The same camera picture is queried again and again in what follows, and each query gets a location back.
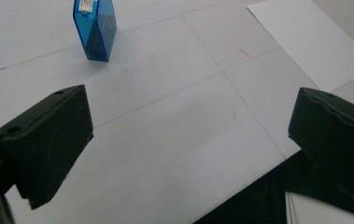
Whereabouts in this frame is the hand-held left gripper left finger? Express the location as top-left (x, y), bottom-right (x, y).
top-left (0, 84), bottom-right (94, 210)

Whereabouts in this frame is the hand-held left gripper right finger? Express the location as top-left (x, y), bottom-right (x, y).
top-left (288, 87), bottom-right (354, 207)

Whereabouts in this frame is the blue transparent stamp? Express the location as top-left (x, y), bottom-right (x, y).
top-left (72, 0), bottom-right (118, 63)

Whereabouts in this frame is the white sheet of paper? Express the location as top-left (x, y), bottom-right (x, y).
top-left (247, 0), bottom-right (354, 93)

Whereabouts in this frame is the white table cover board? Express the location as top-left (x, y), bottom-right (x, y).
top-left (0, 0), bottom-right (354, 224)

